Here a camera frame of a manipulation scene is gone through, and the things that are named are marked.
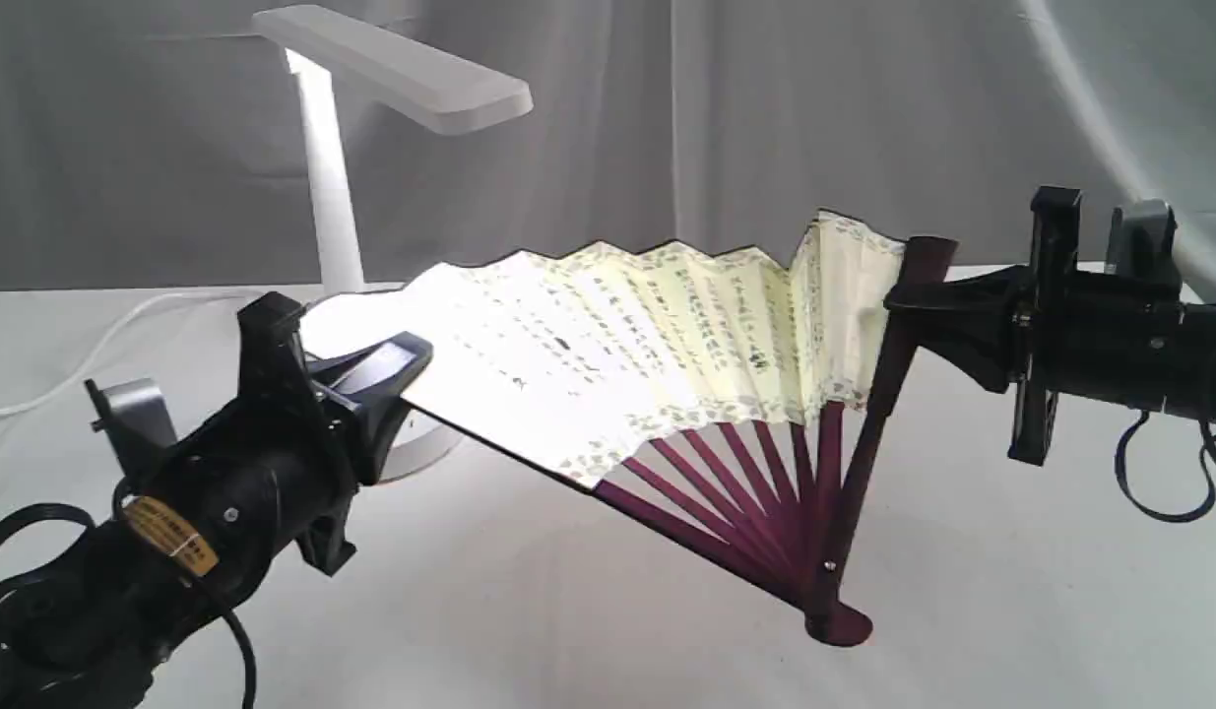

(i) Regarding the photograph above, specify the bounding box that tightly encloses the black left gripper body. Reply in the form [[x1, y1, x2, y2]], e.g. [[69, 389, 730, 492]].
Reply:
[[125, 291, 364, 576]]

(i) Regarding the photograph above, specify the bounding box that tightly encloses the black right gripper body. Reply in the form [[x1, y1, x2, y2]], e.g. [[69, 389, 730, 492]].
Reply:
[[1008, 185, 1083, 466]]

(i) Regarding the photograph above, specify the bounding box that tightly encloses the cream folding paper fan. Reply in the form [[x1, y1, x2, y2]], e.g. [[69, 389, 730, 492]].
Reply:
[[300, 210, 957, 647]]

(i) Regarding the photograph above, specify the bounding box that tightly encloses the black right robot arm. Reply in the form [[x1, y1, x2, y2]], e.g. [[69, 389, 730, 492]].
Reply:
[[885, 187, 1216, 466]]

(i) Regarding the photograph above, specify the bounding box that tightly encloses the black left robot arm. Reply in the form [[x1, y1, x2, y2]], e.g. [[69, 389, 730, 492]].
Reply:
[[0, 291, 433, 708]]

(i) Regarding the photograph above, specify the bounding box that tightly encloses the white desk lamp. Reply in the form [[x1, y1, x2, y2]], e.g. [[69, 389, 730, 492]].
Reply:
[[250, 5, 536, 483]]

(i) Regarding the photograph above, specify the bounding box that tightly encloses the grey backdrop curtain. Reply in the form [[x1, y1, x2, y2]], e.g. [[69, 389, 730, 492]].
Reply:
[[0, 1, 1216, 299]]

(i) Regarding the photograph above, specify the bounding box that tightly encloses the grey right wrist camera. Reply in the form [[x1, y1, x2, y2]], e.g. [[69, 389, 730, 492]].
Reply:
[[1107, 199, 1183, 289]]

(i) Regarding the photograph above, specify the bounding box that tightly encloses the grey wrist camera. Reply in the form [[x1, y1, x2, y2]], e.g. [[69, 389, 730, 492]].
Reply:
[[84, 378, 179, 490], [1107, 199, 1183, 289]]

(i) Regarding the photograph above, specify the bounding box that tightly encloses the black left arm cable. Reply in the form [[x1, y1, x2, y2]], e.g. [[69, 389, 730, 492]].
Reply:
[[0, 473, 259, 709]]

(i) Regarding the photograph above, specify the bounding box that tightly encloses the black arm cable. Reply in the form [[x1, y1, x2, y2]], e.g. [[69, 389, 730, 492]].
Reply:
[[0, 473, 259, 709], [1115, 409, 1216, 524]]

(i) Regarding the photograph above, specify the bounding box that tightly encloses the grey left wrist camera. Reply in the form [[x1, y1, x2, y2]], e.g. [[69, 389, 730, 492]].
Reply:
[[84, 378, 179, 490]]

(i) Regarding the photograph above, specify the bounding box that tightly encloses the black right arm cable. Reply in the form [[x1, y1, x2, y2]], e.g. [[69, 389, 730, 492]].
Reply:
[[1115, 409, 1216, 524]]

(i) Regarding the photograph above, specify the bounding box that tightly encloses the white lamp power cable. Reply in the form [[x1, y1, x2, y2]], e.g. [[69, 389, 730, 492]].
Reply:
[[0, 288, 274, 422]]

